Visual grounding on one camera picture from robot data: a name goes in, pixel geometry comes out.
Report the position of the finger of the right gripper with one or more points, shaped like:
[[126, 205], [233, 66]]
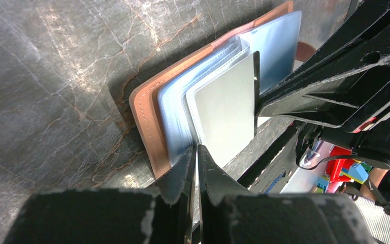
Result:
[[346, 83]]

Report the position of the tan leather card holder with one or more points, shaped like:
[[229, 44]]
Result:
[[159, 105]]

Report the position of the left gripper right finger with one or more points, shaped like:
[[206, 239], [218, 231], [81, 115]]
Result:
[[321, 218]]

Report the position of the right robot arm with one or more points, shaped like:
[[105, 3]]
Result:
[[371, 146]]

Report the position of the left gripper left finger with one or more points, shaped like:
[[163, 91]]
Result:
[[159, 213]]

